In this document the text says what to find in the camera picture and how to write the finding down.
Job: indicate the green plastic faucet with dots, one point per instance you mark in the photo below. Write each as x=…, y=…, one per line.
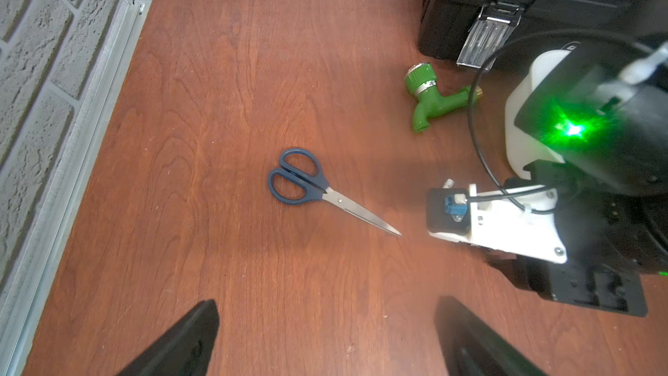
x=421, y=83

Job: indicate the blue handled scissors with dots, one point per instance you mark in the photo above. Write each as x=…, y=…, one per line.
x=316, y=188

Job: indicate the black plastic toolbox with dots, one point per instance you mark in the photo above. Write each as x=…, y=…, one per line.
x=522, y=5

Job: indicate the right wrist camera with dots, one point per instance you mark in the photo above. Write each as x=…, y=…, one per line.
x=519, y=222

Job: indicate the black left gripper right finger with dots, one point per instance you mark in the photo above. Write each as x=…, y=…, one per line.
x=471, y=347

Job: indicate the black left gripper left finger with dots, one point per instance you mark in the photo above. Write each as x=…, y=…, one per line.
x=185, y=349

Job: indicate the white plastic storage box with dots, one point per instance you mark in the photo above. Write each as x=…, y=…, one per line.
x=522, y=117

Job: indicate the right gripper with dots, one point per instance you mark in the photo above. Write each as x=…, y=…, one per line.
x=610, y=241

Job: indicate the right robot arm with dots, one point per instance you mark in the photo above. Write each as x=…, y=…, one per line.
x=593, y=131

